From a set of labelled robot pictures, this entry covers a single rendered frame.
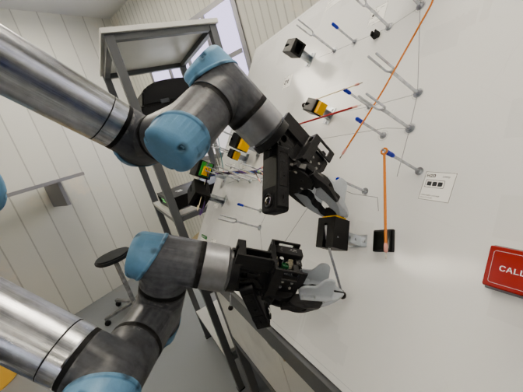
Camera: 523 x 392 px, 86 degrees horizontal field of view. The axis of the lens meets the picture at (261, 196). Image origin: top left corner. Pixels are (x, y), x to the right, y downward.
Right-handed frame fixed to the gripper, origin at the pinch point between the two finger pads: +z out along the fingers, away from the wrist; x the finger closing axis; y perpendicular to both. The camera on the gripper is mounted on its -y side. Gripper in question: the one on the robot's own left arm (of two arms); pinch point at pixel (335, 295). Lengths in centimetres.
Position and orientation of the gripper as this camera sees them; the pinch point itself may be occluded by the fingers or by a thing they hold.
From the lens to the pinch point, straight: 55.7
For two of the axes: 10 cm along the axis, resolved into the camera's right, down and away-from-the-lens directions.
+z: 9.6, 2.1, 1.8
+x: -0.5, -5.1, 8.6
